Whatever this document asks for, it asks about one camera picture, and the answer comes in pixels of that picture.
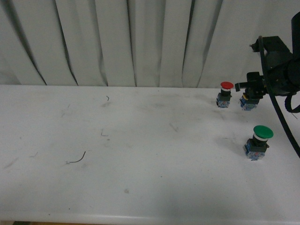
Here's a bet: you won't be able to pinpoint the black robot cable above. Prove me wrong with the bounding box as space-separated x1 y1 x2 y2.
257 35 300 158

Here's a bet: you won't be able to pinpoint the white pleated curtain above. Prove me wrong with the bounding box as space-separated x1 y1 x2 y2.
0 0 300 88

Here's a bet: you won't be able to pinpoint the yellow mushroom push button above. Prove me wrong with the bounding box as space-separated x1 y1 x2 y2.
240 93 260 111

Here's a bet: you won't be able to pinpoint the green mushroom push button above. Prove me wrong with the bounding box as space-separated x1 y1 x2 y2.
244 125 274 160

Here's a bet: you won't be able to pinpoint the red mushroom push button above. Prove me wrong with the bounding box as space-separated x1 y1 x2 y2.
216 82 233 108

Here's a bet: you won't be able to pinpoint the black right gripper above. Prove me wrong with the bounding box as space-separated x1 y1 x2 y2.
234 36 300 100

